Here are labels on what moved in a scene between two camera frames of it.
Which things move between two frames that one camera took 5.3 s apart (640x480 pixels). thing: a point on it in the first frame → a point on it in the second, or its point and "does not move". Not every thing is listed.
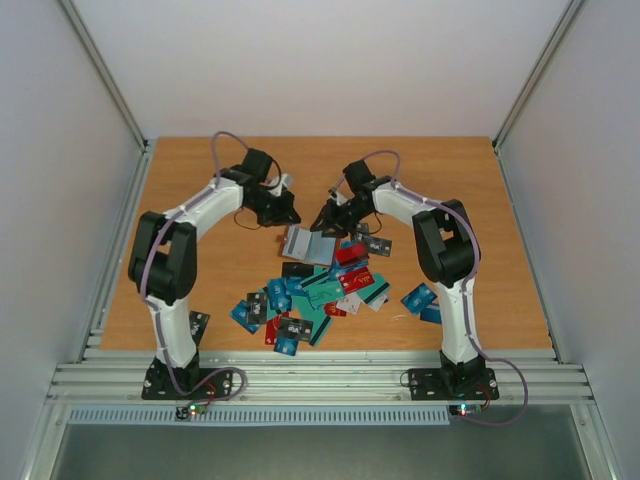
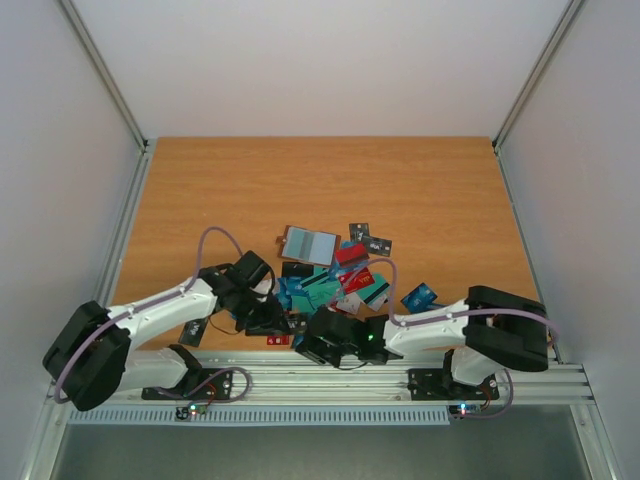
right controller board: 465,409 does not move
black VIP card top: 378,246 does not move
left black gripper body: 270,211 → 254,317
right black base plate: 453,384 does not move
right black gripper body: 338,216 → 314,347
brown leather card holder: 313,247 does not move
